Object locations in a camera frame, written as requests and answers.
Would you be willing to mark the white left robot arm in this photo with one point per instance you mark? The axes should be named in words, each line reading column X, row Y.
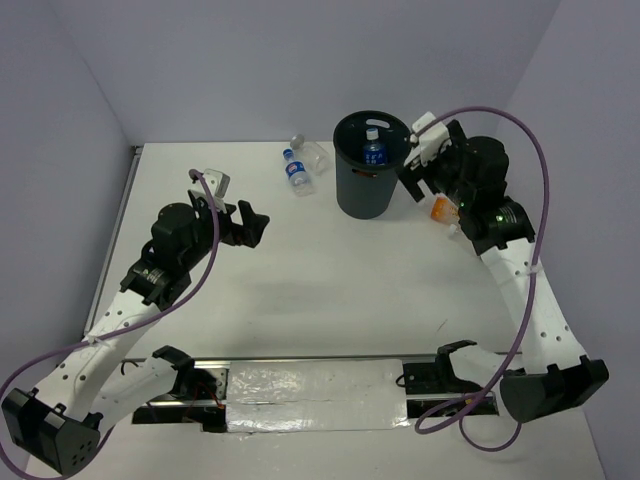
column 64, row 418

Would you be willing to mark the silver foil covered panel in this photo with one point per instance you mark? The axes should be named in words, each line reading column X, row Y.
column 315, row 396

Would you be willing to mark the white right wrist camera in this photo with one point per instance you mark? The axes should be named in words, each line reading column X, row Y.
column 426, row 139

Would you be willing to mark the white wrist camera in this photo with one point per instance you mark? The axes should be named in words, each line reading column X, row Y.
column 217, row 184
column 426, row 139

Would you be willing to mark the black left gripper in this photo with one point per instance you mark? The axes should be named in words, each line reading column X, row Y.
column 249, row 232

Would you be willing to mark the orange label juice bottle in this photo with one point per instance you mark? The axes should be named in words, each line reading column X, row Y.
column 444, row 211

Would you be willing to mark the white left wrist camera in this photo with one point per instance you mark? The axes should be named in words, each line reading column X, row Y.
column 217, row 184

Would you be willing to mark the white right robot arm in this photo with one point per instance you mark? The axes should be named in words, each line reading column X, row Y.
column 546, row 370

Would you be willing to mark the Pepsi label clear bottle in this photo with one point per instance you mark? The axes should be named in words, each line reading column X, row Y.
column 297, row 175

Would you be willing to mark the clear empty plastic bottle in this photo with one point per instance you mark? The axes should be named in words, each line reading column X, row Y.
column 313, row 156

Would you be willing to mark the metal base rail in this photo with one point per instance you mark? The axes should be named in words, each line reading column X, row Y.
column 425, row 381

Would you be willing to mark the small orange plastic bottle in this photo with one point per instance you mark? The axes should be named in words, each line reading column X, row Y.
column 365, row 174

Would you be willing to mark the blue label water bottle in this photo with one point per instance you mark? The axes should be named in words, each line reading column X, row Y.
column 374, row 150

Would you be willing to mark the dark grey plastic bin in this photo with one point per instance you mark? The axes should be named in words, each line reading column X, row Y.
column 360, row 197

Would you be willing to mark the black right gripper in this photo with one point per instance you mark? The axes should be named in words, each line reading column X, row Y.
column 455, row 137

